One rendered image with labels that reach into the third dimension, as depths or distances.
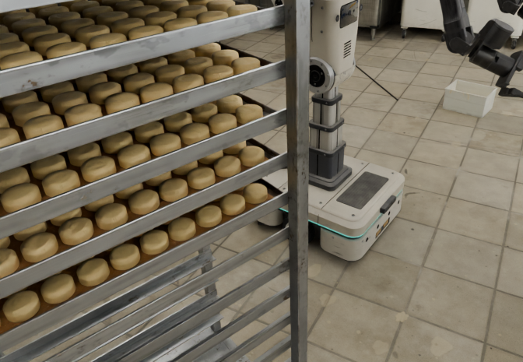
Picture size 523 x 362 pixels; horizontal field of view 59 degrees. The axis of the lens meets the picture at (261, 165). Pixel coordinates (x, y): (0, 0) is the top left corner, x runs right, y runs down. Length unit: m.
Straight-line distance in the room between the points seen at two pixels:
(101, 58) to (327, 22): 1.32
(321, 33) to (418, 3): 3.41
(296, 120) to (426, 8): 4.47
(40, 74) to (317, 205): 1.63
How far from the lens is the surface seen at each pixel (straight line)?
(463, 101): 3.65
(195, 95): 0.71
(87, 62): 0.63
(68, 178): 0.72
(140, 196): 0.81
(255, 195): 0.92
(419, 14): 5.26
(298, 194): 0.90
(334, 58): 1.91
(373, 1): 5.07
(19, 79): 0.61
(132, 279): 0.81
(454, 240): 2.42
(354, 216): 2.04
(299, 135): 0.83
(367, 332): 1.95
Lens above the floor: 1.50
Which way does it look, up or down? 32 degrees down
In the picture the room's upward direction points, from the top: 3 degrees counter-clockwise
